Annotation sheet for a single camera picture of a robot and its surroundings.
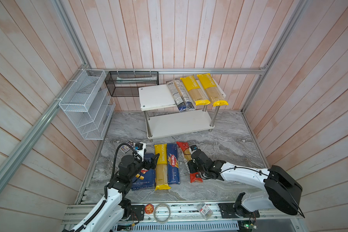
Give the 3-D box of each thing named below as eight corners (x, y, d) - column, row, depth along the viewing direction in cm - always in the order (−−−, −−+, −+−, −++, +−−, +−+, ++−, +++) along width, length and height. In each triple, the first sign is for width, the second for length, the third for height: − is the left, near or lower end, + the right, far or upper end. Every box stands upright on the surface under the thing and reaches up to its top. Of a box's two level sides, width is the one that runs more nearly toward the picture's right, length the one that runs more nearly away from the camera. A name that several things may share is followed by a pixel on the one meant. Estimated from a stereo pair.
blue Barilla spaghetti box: (166, 184, 84) (166, 182, 82) (167, 145, 101) (167, 143, 98) (179, 184, 84) (179, 182, 82) (178, 145, 101) (178, 143, 98)
